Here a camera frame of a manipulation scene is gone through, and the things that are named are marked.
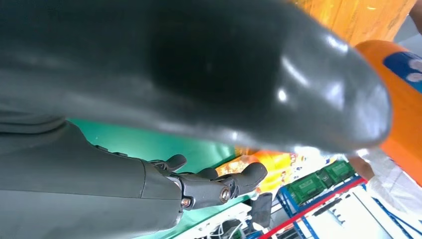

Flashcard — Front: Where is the blue and red metal shelf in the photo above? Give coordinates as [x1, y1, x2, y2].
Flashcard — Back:
[257, 175, 422, 239]

